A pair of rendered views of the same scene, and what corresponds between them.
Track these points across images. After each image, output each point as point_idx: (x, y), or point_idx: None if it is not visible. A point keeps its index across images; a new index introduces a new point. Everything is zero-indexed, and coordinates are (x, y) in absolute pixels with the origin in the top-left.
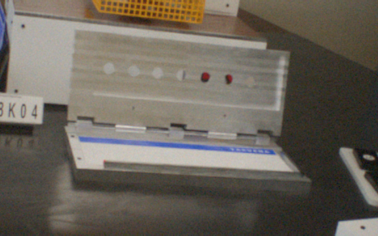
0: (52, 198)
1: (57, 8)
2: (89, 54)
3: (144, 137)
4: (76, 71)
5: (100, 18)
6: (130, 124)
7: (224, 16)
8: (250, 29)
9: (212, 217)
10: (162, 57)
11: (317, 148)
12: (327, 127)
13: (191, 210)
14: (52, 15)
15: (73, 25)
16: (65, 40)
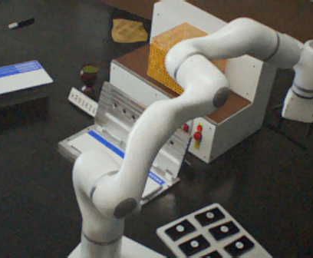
0: (34, 150)
1: (142, 64)
2: (107, 95)
3: (116, 144)
4: (100, 100)
5: (148, 77)
6: (115, 135)
7: (242, 99)
8: (228, 114)
9: (71, 191)
10: (136, 110)
11: (209, 196)
12: (251, 191)
13: (70, 183)
14: (124, 68)
15: (132, 77)
16: (129, 82)
